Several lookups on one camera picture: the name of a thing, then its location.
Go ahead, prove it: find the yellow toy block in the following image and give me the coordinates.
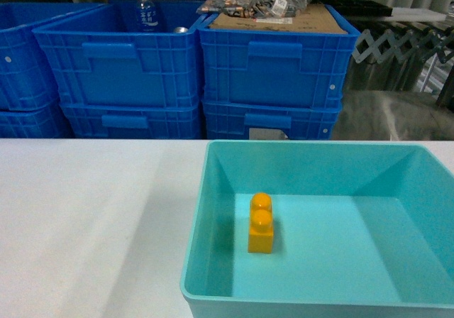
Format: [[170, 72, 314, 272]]
[[248, 192, 274, 253]]

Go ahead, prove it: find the blue crate lower right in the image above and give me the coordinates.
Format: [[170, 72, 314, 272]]
[[201, 99, 342, 140]]

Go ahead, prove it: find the blue crate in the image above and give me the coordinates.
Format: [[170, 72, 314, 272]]
[[60, 103, 202, 139], [1, 2, 100, 111], [201, 99, 342, 140], [199, 4, 360, 109], [33, 0, 204, 108], [1, 101, 74, 138]]

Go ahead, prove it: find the blue crate upper right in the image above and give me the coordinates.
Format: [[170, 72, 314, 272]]
[[199, 4, 360, 109]]

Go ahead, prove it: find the metal can top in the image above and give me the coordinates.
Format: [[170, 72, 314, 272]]
[[173, 27, 188, 33]]

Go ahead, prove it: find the blue crate lower middle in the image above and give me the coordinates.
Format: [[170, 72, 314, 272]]
[[60, 103, 202, 139]]

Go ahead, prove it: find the teal plastic tray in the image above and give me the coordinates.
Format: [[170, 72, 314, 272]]
[[180, 141, 453, 317]]

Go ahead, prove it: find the clear water bottle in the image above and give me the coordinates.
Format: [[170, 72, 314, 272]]
[[135, 0, 159, 33]]

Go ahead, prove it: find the blue crate upper middle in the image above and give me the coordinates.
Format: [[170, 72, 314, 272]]
[[33, 0, 204, 108]]

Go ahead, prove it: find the cardboard sheet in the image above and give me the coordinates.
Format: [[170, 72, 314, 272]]
[[209, 4, 347, 34]]

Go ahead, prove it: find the blue crate lower left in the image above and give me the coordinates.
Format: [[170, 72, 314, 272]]
[[1, 101, 74, 138]]

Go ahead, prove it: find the blue crate upper left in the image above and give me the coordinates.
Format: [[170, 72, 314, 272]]
[[1, 2, 100, 111]]

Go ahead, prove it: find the grey scissor lattice rack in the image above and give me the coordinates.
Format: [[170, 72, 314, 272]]
[[352, 27, 453, 64]]

